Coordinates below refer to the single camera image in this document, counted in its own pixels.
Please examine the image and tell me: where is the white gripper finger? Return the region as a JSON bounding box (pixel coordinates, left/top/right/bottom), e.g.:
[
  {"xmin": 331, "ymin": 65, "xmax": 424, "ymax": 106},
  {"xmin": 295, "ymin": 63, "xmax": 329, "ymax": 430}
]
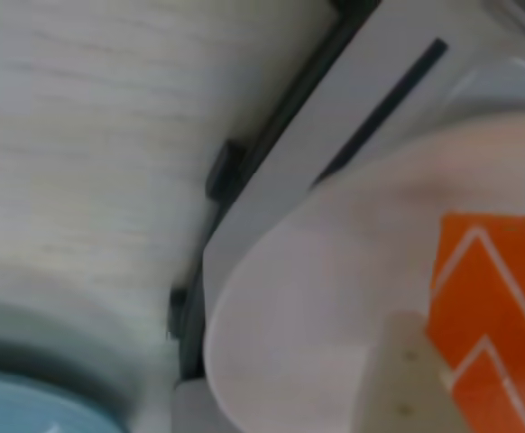
[{"xmin": 355, "ymin": 310, "xmax": 472, "ymax": 433}]

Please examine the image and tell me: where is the orange salmon toy sushi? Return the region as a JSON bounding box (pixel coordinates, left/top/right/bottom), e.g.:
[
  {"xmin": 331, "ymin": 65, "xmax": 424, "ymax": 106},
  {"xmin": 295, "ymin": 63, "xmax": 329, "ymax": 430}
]
[{"xmin": 426, "ymin": 211, "xmax": 525, "ymax": 433}]

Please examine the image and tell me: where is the round blue dish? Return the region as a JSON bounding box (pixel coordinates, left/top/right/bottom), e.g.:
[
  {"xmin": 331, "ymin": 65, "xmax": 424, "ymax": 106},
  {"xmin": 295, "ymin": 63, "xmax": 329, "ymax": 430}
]
[{"xmin": 0, "ymin": 292, "xmax": 178, "ymax": 433}]

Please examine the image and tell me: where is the round white plastic plate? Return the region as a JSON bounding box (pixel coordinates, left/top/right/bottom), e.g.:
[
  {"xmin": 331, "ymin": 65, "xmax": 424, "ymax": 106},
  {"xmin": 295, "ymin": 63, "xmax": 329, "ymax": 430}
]
[{"xmin": 203, "ymin": 112, "xmax": 525, "ymax": 433}]

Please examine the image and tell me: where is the grey circular toy rail track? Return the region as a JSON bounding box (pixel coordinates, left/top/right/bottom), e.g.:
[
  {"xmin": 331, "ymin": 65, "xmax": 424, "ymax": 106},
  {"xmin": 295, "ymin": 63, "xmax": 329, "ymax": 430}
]
[{"xmin": 166, "ymin": 0, "xmax": 368, "ymax": 381}]

